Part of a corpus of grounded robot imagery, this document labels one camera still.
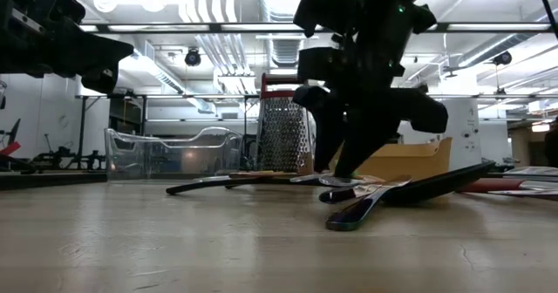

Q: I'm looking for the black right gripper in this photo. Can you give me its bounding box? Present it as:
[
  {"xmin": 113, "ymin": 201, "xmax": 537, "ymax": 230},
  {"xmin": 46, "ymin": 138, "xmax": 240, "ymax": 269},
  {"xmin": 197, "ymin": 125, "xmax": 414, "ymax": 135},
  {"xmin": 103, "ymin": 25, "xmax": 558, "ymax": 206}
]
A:
[{"xmin": 292, "ymin": 4, "xmax": 449, "ymax": 179}]

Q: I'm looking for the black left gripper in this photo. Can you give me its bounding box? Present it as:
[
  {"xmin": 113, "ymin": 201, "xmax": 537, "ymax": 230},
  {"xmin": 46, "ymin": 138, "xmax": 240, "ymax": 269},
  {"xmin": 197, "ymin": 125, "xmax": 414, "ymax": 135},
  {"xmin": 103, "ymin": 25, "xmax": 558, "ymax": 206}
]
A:
[{"xmin": 0, "ymin": 0, "xmax": 135, "ymax": 95}]

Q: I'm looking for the iridescent metal cutlery piece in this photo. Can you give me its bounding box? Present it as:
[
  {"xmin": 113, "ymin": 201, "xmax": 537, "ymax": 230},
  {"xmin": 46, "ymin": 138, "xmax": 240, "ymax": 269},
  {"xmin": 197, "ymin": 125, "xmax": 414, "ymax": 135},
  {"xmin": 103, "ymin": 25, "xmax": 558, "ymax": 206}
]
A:
[
  {"xmin": 318, "ymin": 184, "xmax": 387, "ymax": 205},
  {"xmin": 289, "ymin": 173, "xmax": 350, "ymax": 188}
]

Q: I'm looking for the iridescent metal table knife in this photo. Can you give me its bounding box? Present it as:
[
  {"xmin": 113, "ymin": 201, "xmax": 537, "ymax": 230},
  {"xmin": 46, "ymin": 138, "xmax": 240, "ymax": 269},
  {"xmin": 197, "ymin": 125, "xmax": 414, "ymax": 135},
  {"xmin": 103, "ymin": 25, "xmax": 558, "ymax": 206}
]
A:
[{"xmin": 325, "ymin": 174, "xmax": 413, "ymax": 233}]

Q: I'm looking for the black solid serving spoon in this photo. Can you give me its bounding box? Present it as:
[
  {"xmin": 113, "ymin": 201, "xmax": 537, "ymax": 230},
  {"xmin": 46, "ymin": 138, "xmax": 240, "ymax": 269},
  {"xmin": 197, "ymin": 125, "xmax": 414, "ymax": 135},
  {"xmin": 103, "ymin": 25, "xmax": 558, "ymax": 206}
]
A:
[{"xmin": 382, "ymin": 160, "xmax": 497, "ymax": 208}]

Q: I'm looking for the black slotted serving spoon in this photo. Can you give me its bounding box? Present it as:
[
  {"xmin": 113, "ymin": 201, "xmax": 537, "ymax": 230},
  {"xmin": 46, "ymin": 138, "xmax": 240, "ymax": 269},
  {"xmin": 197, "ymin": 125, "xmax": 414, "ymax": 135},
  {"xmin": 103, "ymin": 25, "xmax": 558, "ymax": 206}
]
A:
[{"xmin": 165, "ymin": 174, "xmax": 332, "ymax": 196}]

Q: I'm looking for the red steel box grater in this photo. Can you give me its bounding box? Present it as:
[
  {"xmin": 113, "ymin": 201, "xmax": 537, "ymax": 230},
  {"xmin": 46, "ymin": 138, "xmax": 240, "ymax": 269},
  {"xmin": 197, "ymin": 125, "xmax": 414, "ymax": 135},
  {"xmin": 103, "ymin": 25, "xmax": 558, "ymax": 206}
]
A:
[{"xmin": 255, "ymin": 72, "xmax": 316, "ymax": 175}]

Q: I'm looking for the yellow plastic bin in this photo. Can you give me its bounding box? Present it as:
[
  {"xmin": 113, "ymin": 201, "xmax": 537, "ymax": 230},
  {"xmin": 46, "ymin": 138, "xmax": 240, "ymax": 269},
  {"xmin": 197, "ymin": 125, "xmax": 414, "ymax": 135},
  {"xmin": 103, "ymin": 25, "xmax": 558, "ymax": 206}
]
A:
[{"xmin": 330, "ymin": 137, "xmax": 453, "ymax": 183}]

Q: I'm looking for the black ceiling spotlight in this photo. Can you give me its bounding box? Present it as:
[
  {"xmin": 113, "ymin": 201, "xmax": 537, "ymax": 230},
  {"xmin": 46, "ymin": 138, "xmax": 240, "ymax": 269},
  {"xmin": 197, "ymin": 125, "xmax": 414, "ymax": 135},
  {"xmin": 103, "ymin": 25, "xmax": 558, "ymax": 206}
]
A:
[
  {"xmin": 492, "ymin": 51, "xmax": 514, "ymax": 66},
  {"xmin": 184, "ymin": 47, "xmax": 202, "ymax": 67}
]

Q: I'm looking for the black background equipment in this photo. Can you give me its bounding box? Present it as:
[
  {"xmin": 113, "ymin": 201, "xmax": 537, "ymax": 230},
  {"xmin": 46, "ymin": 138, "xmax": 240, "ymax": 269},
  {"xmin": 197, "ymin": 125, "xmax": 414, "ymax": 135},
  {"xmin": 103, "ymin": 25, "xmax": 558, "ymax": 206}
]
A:
[{"xmin": 30, "ymin": 133, "xmax": 106, "ymax": 172}]

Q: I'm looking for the white pillar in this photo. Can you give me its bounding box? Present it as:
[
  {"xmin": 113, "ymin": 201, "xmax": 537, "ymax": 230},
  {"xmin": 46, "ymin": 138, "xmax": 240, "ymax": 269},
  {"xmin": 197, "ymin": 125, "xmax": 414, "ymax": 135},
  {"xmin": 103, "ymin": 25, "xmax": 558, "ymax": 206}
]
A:
[{"xmin": 439, "ymin": 97, "xmax": 480, "ymax": 173}]

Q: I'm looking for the clear plastic bin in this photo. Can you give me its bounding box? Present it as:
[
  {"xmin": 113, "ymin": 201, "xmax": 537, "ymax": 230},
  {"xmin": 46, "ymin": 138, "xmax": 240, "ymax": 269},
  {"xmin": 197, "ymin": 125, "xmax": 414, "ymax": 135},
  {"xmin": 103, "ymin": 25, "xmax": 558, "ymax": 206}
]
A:
[{"xmin": 104, "ymin": 126, "xmax": 243, "ymax": 184}]

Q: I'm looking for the red silicone spoon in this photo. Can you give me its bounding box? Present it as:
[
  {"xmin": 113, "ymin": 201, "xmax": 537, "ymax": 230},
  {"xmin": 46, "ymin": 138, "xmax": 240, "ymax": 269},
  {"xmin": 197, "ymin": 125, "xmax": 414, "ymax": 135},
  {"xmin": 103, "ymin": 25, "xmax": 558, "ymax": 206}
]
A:
[{"xmin": 455, "ymin": 178, "xmax": 558, "ymax": 194}]

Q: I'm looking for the clear plastic sheet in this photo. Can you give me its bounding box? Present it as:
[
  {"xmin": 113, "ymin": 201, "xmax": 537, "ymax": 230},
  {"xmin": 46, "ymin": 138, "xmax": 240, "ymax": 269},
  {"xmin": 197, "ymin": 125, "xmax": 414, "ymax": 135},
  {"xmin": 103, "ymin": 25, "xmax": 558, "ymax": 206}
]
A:
[{"xmin": 500, "ymin": 165, "xmax": 558, "ymax": 183}]

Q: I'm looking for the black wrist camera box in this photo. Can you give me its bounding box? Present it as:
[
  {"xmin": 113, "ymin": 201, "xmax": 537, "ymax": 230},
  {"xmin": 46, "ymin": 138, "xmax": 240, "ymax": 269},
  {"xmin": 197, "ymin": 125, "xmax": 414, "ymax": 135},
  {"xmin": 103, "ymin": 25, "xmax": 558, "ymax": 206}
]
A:
[{"xmin": 297, "ymin": 47, "xmax": 348, "ymax": 83}]

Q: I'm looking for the black background workstation frame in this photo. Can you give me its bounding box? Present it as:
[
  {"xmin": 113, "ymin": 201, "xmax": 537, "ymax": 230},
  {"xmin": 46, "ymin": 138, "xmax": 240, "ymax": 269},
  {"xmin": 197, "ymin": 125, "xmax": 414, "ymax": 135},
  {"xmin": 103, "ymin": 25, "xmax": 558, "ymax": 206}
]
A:
[{"xmin": 74, "ymin": 92, "xmax": 262, "ymax": 172}]

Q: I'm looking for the black table frame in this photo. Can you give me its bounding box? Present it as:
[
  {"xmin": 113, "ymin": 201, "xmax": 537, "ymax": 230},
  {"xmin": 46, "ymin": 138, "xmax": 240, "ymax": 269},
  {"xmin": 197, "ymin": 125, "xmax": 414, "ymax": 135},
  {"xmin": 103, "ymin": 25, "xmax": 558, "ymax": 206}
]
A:
[{"xmin": 0, "ymin": 169, "xmax": 108, "ymax": 192}]

